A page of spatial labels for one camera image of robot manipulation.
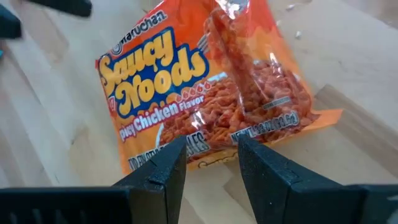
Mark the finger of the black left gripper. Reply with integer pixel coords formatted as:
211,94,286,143
26,0,93,19
0,3,23,40

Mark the red Saucy Noods pack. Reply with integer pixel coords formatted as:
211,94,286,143
95,0,345,175

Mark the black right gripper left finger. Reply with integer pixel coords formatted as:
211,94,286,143
112,135,188,224

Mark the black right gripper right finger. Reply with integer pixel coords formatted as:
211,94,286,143
237,134,366,224

